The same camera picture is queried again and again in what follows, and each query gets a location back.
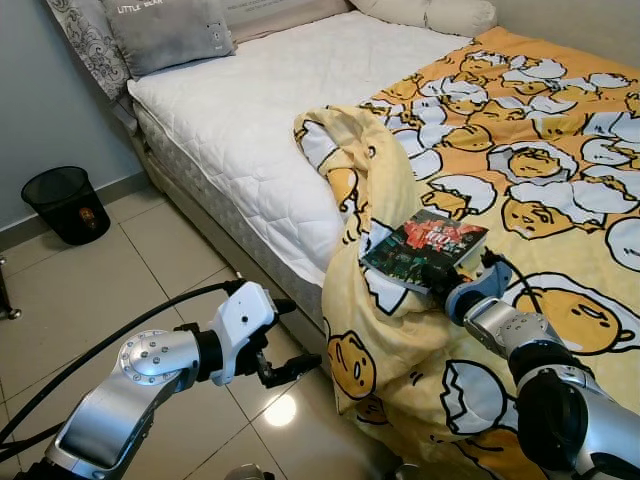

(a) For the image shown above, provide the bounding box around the dark red cover book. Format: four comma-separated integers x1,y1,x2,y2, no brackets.
359,208,490,294

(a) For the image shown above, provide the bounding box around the yellow cartoon egg blanket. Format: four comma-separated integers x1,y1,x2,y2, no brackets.
293,25,640,480

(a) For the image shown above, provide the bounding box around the grey plush pillow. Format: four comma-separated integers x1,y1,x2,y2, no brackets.
103,0,237,79

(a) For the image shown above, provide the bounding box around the beige bed base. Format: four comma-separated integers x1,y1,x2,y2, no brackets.
130,95,331,336

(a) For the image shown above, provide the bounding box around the white quilted mattress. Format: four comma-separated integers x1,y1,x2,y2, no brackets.
128,10,473,288

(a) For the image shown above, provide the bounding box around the black mesh waste bin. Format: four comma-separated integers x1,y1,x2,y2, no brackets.
21,165,112,247

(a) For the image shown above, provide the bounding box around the cream bolster pillow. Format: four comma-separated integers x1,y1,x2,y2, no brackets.
350,0,498,39

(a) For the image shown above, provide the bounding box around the dark metal furniture leg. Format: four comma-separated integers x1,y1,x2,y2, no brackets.
0,255,21,323

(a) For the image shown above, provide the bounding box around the floral printed headboard cushion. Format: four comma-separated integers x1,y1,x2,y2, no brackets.
45,0,306,101

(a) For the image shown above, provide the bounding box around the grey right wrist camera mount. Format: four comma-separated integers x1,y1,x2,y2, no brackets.
445,262,513,323

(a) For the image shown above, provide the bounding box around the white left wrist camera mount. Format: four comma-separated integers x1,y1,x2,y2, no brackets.
205,281,280,387

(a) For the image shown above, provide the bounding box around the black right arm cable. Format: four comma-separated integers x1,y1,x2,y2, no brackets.
484,250,547,326

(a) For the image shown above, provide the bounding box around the beige padded bed rail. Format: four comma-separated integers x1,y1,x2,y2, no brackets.
228,0,353,44

